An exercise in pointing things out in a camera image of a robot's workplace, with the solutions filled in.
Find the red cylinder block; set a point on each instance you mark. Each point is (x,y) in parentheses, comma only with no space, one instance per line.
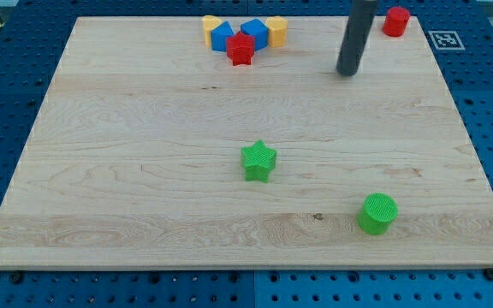
(396,21)

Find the yellow block left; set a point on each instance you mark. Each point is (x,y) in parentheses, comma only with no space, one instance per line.
(209,23)

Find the black bolt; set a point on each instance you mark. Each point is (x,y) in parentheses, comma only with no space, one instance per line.
(488,274)
(15,277)

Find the black bolt front left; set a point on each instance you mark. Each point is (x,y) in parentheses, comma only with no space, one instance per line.
(15,277)

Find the white fiducial marker tag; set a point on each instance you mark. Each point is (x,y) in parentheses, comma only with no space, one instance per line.
(446,40)

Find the red star block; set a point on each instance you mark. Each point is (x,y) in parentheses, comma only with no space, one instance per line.
(240,48)

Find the blue wedge block left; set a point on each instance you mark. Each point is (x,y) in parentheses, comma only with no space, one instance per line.
(219,36)

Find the wooden board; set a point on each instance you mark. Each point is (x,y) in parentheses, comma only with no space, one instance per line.
(134,159)

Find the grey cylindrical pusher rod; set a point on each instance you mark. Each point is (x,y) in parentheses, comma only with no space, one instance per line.
(357,31)

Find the green cylinder block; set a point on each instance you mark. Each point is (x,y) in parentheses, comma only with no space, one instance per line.
(378,212)

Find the yellow hexagon block right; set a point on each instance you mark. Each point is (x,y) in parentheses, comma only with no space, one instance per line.
(277,31)

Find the green star block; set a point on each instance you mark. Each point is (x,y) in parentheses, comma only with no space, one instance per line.
(258,161)

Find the blue block right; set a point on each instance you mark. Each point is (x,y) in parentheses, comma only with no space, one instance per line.
(258,30)

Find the black bolt front right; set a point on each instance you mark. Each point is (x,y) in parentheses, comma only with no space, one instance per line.
(488,274)

